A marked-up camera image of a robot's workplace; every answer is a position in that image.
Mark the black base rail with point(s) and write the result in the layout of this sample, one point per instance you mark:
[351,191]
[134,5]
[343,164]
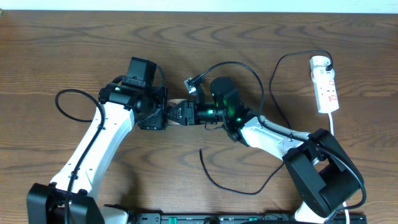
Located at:
[156,218]

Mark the white power strip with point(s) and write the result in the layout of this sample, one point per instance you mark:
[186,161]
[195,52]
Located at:
[325,89]

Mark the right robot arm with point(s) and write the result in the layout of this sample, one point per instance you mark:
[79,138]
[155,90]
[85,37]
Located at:
[322,172]

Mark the white charger adapter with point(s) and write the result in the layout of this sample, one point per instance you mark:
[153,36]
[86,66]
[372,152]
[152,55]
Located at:
[319,61]

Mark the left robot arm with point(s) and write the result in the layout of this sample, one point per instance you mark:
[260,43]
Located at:
[71,195]

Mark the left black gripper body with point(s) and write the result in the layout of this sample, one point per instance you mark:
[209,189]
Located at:
[160,112]

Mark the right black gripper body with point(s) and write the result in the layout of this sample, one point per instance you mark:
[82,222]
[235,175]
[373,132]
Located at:
[207,112]

